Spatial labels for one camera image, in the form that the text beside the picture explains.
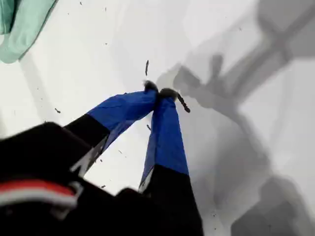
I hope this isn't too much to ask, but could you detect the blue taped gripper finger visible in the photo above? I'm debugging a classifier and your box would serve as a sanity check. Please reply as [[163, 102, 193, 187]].
[[138, 88, 204, 236], [63, 80, 159, 177]]

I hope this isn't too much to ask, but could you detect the pale green T-shirt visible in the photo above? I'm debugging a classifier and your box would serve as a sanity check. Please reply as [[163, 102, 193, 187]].
[[0, 0, 59, 64]]

